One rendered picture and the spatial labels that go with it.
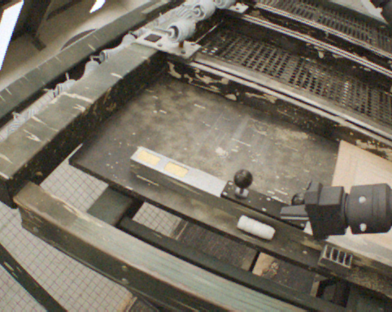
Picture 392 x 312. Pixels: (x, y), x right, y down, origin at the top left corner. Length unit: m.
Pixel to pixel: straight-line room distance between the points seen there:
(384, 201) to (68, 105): 0.73
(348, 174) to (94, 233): 0.68
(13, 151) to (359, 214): 0.69
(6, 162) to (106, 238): 0.27
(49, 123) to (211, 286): 0.51
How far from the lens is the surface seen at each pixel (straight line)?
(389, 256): 0.92
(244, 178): 0.74
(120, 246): 0.73
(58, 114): 0.94
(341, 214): 0.68
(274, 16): 1.87
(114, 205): 0.91
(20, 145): 0.87
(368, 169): 1.14
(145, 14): 1.07
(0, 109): 1.44
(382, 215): 0.66
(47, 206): 0.80
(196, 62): 1.25
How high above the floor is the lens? 1.77
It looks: 10 degrees down
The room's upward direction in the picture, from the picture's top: 44 degrees counter-clockwise
